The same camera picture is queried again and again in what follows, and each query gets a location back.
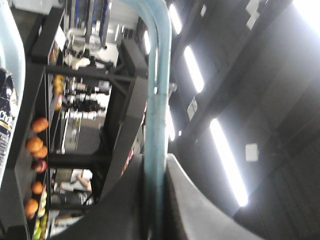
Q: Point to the dark blue cookie box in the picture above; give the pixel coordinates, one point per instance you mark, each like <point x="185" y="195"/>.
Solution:
<point x="8" y="114"/>

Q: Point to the light blue plastic basket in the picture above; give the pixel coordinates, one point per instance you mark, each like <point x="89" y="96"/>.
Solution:
<point x="157" y="18"/>

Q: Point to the orange fruit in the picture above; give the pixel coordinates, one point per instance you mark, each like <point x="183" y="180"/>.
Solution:
<point x="42" y="153"/>
<point x="34" y="144"/>

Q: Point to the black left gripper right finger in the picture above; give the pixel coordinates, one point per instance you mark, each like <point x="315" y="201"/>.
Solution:
<point x="189" y="215"/>

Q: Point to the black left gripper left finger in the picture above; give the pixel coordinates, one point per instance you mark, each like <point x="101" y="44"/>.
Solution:
<point x="118" y="215"/>

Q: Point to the ceiling strip light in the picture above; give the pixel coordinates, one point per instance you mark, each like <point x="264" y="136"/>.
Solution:
<point x="229" y="163"/>

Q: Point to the orange fruit lower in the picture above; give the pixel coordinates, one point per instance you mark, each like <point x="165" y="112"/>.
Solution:
<point x="42" y="153"/>

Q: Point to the orange fruit upper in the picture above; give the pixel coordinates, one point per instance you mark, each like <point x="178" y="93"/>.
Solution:
<point x="34" y="144"/>

